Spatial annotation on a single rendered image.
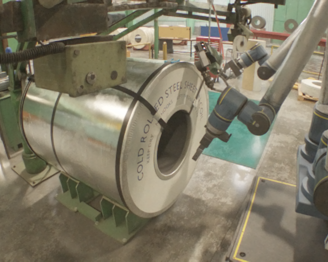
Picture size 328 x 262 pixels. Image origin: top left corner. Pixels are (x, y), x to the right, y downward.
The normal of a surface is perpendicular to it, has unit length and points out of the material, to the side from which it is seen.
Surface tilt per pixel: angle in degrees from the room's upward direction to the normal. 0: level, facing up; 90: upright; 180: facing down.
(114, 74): 90
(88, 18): 90
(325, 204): 90
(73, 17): 90
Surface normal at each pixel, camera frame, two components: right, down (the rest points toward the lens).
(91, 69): 0.84, 0.23
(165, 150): -0.32, -0.51
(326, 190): -0.62, 0.29
